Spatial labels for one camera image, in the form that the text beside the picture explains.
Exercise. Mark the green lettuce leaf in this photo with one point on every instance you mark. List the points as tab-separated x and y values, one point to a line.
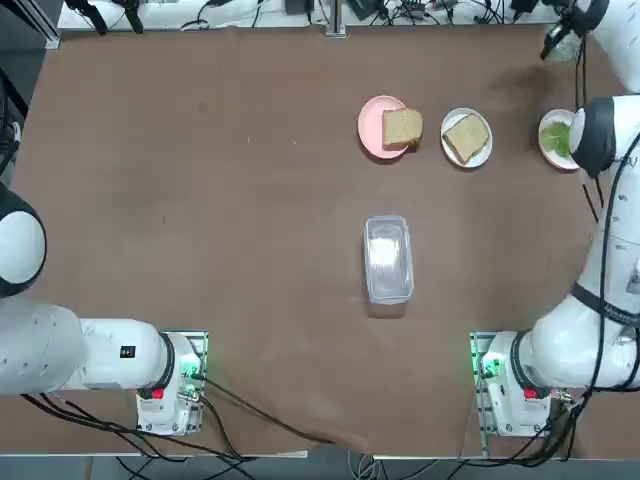
557	137

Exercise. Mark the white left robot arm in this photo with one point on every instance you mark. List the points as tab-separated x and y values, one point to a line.
50	350

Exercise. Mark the pale pink round plate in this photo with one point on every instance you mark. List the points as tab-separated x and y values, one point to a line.
555	116

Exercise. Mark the brown bread slice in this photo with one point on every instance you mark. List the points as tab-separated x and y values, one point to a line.
402	127
466	139

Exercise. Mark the aluminium frame rail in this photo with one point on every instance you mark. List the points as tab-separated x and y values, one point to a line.
335	27

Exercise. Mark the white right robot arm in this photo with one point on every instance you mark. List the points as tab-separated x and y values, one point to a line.
615	50

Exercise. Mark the white round plate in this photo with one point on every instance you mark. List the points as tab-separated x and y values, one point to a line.
480	159

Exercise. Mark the clear plastic container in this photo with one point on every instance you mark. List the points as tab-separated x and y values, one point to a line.
389	260

